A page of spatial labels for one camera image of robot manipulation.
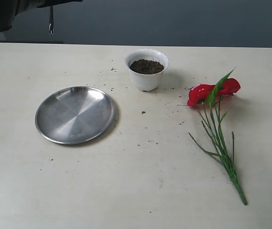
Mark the red artificial flower with stems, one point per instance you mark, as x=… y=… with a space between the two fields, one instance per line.
x=206 y=99

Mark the stainless steel spork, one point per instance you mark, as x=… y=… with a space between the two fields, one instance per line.
x=51 y=21

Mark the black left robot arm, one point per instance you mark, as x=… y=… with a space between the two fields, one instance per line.
x=11 y=8

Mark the dark brown potting soil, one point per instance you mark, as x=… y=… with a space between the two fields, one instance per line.
x=143 y=66

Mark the white scalloped flower pot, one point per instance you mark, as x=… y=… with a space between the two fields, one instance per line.
x=146 y=82

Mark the round stainless steel plate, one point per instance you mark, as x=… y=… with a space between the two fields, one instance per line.
x=75 y=115

